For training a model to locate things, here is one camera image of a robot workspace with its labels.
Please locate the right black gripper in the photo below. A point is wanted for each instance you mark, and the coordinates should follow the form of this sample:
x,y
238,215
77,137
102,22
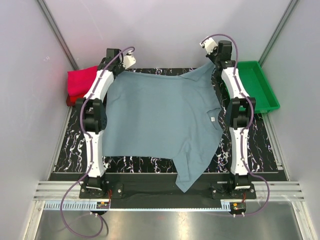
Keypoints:
x,y
209,56

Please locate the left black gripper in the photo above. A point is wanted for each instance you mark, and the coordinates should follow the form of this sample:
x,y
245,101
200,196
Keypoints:
x,y
122,67

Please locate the grey blue t shirt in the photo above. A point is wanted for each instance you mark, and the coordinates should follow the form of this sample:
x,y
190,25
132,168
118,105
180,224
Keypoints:
x,y
167,117

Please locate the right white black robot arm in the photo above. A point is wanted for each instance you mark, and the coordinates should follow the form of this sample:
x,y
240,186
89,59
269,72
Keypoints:
x,y
238,116

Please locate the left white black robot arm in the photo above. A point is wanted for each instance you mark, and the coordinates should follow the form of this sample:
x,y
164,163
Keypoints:
x,y
92,117

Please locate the folded pink t shirt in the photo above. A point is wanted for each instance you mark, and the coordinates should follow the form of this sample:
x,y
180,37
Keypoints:
x,y
79,82

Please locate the green plastic tray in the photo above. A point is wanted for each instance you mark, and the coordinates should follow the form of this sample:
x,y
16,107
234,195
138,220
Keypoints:
x,y
253,81

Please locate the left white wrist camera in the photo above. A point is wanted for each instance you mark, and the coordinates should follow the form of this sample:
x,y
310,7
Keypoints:
x,y
128,60

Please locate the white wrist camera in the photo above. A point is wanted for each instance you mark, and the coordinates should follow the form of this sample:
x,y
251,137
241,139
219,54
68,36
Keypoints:
x,y
209,45
128,60

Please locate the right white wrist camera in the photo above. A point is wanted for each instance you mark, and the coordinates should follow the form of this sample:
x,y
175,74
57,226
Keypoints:
x,y
209,45

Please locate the black mounting base plate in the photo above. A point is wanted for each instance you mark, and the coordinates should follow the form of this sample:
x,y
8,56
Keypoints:
x,y
125,190

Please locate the white slotted cable duct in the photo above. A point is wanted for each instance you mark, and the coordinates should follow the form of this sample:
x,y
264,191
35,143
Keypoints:
x,y
117,205

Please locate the aluminium frame rail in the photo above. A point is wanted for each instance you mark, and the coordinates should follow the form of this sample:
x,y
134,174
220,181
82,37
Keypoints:
x,y
276,191

